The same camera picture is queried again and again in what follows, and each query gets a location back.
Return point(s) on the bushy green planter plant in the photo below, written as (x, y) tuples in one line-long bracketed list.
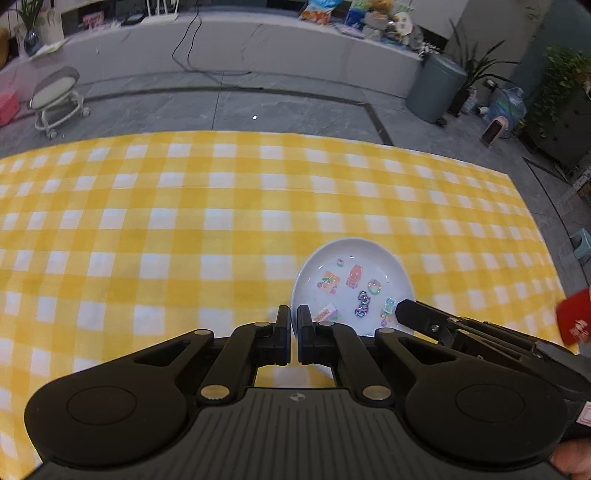
[(563, 92)]

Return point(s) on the yellow checkered tablecloth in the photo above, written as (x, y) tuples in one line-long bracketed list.
[(138, 230)]

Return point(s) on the red box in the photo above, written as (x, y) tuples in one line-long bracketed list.
[(576, 318)]

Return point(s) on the small pink heater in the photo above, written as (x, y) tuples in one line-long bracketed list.
[(494, 131)]

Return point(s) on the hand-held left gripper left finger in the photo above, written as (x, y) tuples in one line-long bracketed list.
[(282, 332)]

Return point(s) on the small green stool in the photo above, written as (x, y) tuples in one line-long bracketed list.
[(582, 244)]

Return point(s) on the blue water jug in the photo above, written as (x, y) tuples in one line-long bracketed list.
[(508, 108)]

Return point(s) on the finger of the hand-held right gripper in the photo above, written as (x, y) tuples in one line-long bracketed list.
[(425, 318)]

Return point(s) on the grey trash bin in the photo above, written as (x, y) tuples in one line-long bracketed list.
[(436, 87)]

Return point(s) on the person's right hand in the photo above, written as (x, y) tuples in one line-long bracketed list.
[(575, 459)]

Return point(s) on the white padded stool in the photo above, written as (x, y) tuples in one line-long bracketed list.
[(55, 90)]

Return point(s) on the pile of toys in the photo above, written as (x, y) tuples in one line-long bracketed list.
[(374, 21)]

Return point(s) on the white router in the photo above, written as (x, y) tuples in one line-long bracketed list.
[(159, 18)]

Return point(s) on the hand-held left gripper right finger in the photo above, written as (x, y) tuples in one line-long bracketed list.
[(305, 332)]

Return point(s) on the small white sticker plate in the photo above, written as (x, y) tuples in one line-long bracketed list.
[(351, 263)]

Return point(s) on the plant in blue vase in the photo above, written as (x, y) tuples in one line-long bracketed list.
[(31, 39)]

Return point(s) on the pink basket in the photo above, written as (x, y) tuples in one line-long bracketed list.
[(7, 108)]

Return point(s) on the white stone ledge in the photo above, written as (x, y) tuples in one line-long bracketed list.
[(277, 46)]

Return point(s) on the long-leaf potted plant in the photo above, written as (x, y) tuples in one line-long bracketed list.
[(480, 67)]

